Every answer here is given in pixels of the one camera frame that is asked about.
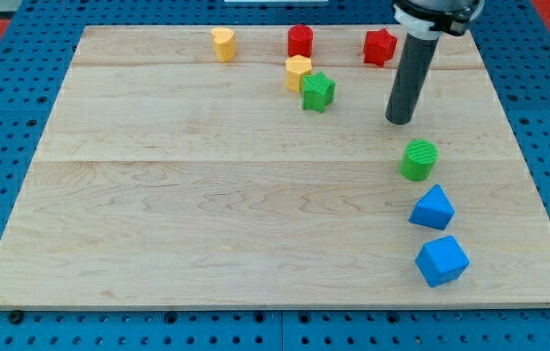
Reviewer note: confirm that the green star block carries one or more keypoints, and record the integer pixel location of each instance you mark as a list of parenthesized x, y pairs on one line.
[(317, 91)]

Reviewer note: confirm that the green cylinder block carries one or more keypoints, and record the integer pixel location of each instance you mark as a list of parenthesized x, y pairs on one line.
[(419, 158)]

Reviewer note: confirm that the red star block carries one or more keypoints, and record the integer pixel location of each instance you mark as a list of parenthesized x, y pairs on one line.
[(379, 47)]

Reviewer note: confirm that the blue cube block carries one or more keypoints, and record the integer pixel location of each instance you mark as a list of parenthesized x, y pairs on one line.
[(441, 261)]

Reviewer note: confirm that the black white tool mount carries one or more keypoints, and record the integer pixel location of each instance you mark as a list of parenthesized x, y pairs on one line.
[(430, 19)]

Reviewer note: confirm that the yellow heart block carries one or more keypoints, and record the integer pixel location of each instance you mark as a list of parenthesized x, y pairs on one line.
[(224, 43)]

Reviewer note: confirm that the wooden board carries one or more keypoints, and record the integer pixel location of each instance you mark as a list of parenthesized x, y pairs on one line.
[(166, 180)]

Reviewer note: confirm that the red cylinder block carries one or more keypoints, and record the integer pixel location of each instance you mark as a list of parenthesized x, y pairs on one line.
[(300, 41)]

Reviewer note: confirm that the blue triangle block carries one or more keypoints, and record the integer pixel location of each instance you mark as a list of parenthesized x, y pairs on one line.
[(434, 209)]

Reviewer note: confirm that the yellow hexagon block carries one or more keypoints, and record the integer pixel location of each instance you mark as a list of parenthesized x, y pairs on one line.
[(296, 67)]

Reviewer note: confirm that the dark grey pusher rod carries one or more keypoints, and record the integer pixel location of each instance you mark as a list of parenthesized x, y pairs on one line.
[(409, 80)]

